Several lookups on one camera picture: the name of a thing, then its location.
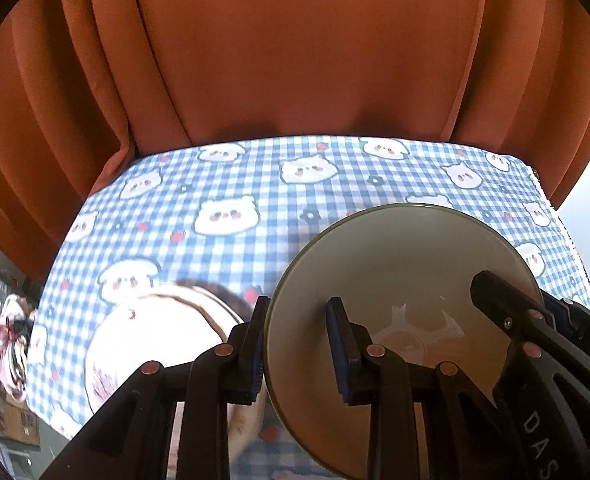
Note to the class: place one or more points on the blue checked cartoon tablecloth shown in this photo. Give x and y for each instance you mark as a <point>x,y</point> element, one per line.
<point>255,260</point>

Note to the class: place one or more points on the large yellow floral plate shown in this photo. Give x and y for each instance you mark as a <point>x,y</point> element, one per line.
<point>227,312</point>

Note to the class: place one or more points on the blue floral ceramic bowl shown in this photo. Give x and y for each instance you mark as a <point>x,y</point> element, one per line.
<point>400,270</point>

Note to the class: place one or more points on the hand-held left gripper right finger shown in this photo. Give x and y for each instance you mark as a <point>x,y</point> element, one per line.
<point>337,355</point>

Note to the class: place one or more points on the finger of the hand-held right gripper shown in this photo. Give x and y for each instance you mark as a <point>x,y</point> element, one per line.
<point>585,322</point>
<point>505,305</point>

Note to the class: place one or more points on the orange curtain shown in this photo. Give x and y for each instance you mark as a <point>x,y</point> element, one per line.
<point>295,60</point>

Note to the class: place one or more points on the pink and white clothes pile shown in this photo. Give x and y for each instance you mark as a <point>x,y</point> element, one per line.
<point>5,360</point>

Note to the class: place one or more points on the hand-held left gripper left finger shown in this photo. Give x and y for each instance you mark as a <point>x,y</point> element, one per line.
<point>257,355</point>

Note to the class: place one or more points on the cardboard box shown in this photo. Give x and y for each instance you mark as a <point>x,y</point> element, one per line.
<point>25,420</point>

